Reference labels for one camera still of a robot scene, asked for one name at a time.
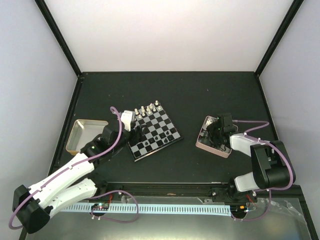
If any black frame post left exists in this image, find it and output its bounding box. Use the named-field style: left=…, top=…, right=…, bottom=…
left=34, top=0, right=82, bottom=77

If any yellow metal tin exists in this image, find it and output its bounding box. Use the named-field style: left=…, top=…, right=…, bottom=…
left=65, top=119, right=108, bottom=156

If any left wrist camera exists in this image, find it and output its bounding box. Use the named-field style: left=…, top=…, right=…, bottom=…
left=120, top=110, right=136, bottom=132

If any white second right arm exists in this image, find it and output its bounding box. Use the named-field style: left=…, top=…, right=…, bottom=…
left=206, top=118, right=261, bottom=198

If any black and white chessboard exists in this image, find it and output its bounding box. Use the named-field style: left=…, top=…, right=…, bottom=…
left=128, top=101, right=183, bottom=162

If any pink metal tin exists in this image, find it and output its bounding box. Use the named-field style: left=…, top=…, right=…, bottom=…
left=195, top=115, right=232, bottom=158

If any white second left arm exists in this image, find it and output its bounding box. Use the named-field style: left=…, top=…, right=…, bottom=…
left=48, top=127, right=140, bottom=224

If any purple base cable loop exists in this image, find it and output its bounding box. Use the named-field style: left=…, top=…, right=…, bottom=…
left=89, top=189, right=140, bottom=223

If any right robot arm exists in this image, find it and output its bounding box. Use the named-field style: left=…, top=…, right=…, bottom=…
left=206, top=117, right=296, bottom=202

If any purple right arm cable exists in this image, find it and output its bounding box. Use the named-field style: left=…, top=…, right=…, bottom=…
left=232, top=119, right=294, bottom=191

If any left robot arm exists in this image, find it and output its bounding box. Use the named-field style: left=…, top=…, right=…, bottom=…
left=8, top=124, right=145, bottom=234

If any small circuit board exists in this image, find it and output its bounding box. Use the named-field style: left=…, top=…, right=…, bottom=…
left=91, top=203, right=109, bottom=211

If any light blue slotted cable duct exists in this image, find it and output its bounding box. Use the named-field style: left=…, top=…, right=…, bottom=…
left=62, top=202, right=231, bottom=217

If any pile of black chess pieces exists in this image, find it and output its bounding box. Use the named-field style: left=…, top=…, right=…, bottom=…
left=196, top=129, right=227, bottom=152

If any black frame post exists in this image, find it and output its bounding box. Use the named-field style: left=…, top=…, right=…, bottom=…
left=34, top=0, right=82, bottom=77
left=254, top=0, right=304, bottom=77

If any black frame post right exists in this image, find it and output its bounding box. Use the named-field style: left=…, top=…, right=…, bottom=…
left=254, top=0, right=304, bottom=77

